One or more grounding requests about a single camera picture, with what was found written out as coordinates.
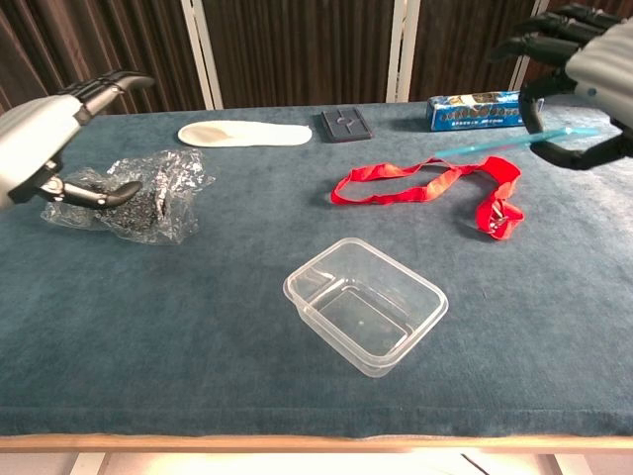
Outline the white shoe insole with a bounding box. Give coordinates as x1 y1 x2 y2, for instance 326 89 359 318
177 121 314 149

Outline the clear plastic food container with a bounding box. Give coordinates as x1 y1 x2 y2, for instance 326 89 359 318
282 237 450 379

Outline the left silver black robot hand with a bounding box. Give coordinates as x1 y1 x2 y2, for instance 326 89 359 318
0 70 157 212

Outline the blue cardboard wrap box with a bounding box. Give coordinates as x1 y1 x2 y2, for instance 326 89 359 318
426 89 546 133

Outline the crumpled clear plastic bag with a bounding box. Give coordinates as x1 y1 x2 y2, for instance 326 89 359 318
40 146 218 246

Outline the white partition post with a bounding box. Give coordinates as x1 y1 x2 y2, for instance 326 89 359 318
180 0 225 111
385 0 420 104
508 0 550 93

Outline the translucent blue plastic lid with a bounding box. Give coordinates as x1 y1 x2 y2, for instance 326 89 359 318
434 126 602 160

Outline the steel wool scourer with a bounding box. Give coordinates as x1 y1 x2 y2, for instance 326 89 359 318
83 167 172 232

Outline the dark grey square plastic plate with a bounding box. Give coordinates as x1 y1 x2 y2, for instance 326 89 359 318
319 108 375 143

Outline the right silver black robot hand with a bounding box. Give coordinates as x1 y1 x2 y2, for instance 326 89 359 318
487 2 633 172

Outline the white table leg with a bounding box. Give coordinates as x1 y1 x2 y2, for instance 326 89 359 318
71 452 113 475
551 452 592 475

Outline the blue velvet table cloth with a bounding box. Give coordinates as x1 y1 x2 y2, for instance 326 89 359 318
0 93 633 439

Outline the red lanyard with metal clip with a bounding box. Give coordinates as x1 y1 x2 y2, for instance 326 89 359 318
329 154 526 241

